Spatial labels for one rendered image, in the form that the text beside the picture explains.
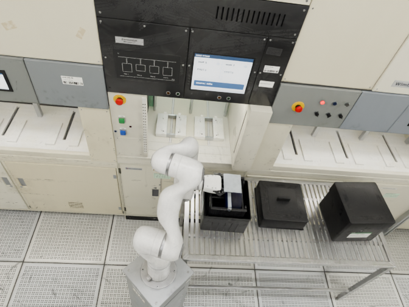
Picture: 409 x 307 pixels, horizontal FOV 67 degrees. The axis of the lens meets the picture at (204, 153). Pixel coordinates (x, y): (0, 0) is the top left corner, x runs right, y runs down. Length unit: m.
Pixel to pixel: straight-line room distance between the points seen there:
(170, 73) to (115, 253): 1.62
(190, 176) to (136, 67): 0.63
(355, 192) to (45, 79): 1.85
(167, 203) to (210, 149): 0.91
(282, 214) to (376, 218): 0.52
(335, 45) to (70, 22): 1.18
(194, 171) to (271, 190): 0.92
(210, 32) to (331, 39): 0.55
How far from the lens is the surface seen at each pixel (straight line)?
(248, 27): 1.47
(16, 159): 2.38
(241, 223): 1.87
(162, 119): 2.27
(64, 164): 2.28
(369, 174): 2.52
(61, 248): 2.81
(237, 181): 1.76
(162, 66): 1.57
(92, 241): 2.78
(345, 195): 2.07
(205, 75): 1.59
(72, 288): 2.67
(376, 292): 3.13
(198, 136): 2.18
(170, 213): 1.34
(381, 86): 1.89
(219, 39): 1.49
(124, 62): 1.59
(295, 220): 2.01
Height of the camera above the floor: 2.49
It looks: 50 degrees down
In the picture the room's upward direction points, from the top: 11 degrees clockwise
